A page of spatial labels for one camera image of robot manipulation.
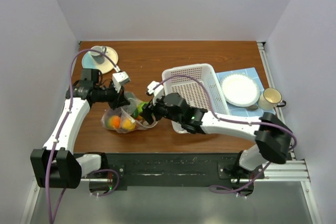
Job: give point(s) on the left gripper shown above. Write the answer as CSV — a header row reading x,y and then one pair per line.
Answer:
x,y
119,99

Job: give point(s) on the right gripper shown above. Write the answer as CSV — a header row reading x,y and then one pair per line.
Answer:
x,y
147,109

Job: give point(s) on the polka dot zip bag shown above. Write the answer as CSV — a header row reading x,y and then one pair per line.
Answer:
x,y
125,112

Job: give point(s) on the green fake custard apple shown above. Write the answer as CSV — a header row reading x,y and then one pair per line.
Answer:
x,y
138,111

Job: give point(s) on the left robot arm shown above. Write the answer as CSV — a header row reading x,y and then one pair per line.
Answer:
x,y
54,165

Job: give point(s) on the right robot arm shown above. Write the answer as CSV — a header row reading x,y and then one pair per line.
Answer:
x,y
270,136

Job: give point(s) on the orange fake fruit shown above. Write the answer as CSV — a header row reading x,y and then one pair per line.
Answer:
x,y
114,122

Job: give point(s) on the yellow fake lemon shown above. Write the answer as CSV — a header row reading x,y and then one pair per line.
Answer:
x,y
106,123

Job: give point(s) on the yellow fake fruit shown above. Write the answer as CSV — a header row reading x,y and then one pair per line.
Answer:
x,y
127,124

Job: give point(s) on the cream and blue plate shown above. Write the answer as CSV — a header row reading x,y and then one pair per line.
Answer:
x,y
93,60

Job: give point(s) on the grey ceramic cup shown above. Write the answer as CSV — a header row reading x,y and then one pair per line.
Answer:
x,y
98,51

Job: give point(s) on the white plastic basket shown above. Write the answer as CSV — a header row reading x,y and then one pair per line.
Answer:
x,y
199,86

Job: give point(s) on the white paper plate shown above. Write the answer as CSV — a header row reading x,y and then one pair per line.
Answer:
x,y
240,90

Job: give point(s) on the blue checked cloth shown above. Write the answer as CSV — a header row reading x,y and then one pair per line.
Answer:
x,y
253,110

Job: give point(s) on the cream enamel mug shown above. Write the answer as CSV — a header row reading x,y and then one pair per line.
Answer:
x,y
271,98

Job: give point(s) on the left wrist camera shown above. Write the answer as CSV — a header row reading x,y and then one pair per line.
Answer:
x,y
119,79

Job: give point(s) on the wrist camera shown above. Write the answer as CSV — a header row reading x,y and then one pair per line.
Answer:
x,y
119,79
154,88

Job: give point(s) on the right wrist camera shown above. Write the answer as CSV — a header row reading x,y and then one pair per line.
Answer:
x,y
154,88

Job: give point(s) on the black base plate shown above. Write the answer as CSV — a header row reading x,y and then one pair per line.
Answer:
x,y
216,170

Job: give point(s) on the aluminium frame rail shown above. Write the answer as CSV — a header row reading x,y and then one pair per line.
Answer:
x,y
294,170

